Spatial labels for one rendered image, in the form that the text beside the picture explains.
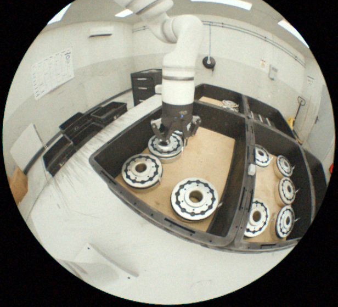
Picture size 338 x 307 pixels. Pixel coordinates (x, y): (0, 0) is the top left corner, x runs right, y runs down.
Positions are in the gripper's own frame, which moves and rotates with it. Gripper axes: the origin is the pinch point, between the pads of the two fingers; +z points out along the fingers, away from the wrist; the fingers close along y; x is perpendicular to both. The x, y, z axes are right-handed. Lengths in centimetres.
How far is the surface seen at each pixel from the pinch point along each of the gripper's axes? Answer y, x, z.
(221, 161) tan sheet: 12.2, -8.7, 2.2
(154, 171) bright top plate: -7.6, -9.2, -1.0
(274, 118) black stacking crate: 74, 7, -1
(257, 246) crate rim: 3.5, -33.0, -7.8
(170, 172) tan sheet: -3.4, -8.4, 2.2
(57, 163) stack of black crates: -93, 27, 32
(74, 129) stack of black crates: -100, 84, 34
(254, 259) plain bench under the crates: 17, -50, 15
